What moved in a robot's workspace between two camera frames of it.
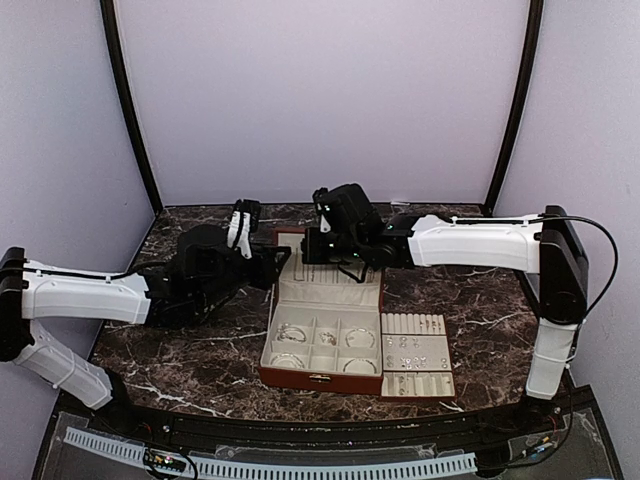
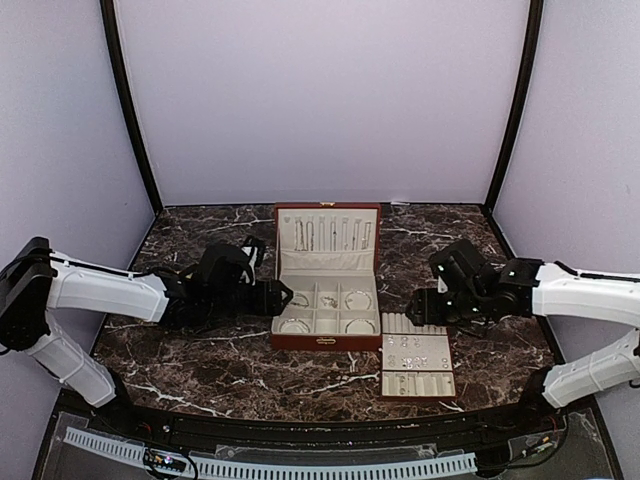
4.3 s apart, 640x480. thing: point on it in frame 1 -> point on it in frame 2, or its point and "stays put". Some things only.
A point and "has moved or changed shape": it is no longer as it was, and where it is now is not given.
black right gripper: [312, 253] -> [425, 309]
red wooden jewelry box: [326, 328] has moved or changed shape
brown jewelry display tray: [416, 363] stays put
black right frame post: [521, 90] stays put
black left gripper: [267, 273] -> [268, 302]
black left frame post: [113, 49] stays put
